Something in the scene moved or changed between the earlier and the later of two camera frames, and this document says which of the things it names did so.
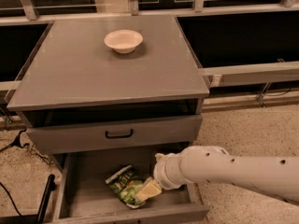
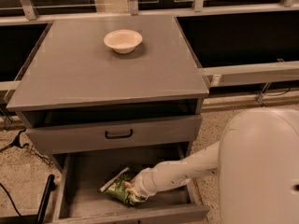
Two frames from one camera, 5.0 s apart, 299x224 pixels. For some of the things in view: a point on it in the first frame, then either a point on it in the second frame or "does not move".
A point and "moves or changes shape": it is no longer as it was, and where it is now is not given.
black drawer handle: [118, 136] does not move
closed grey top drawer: [75, 137] does not move
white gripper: [163, 173] to [144, 181]
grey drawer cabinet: [107, 92] does not move
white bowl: [123, 41] does not move
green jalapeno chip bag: [126, 186] moves or changes shape
